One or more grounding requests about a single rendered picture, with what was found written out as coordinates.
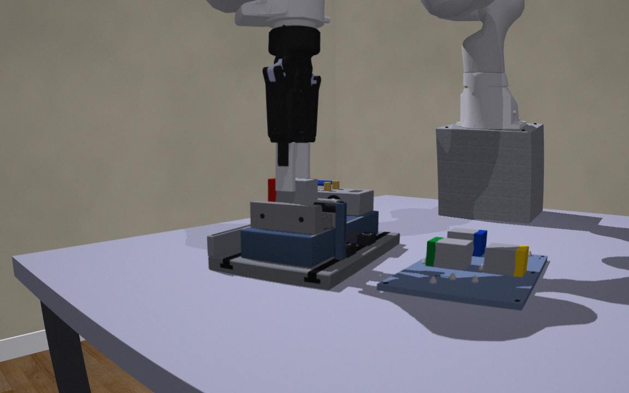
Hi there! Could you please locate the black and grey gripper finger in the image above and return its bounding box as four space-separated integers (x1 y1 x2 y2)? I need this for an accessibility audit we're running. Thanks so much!
263 59 304 192
293 67 321 178

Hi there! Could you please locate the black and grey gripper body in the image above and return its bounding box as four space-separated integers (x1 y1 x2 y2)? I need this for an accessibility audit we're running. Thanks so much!
268 25 321 88

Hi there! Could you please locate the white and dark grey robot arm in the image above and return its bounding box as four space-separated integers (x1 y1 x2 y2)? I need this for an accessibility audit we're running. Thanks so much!
206 0 526 129

